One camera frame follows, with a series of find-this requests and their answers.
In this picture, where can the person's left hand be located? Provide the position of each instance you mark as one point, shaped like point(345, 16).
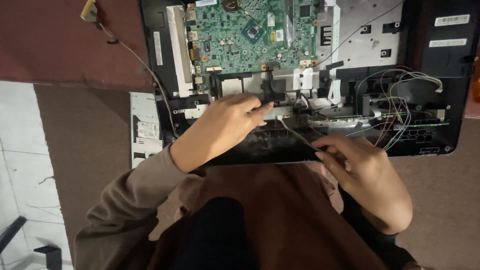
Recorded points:
point(213, 127)

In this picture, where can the person's right hand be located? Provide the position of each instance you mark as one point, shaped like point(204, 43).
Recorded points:
point(371, 180)

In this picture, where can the person's left fingers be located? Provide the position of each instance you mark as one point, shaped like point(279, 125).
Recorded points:
point(251, 107)

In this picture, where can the black power connector block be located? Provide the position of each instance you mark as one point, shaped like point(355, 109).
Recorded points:
point(273, 90)

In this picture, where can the green motherboard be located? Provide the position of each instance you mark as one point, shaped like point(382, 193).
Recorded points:
point(243, 33)

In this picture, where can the silver optical drive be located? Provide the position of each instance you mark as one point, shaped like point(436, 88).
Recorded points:
point(146, 127)

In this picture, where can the person's brown garment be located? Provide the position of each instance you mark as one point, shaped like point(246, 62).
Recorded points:
point(285, 221)

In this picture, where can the silver metal shield plate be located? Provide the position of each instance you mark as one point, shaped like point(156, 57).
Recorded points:
point(360, 45)

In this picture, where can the brown floor mat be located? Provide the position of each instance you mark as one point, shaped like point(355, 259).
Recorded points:
point(86, 150)

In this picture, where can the black open computer chassis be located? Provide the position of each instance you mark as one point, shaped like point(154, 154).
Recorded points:
point(442, 56)

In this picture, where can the black metal stand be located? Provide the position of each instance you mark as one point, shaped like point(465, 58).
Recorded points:
point(48, 255)

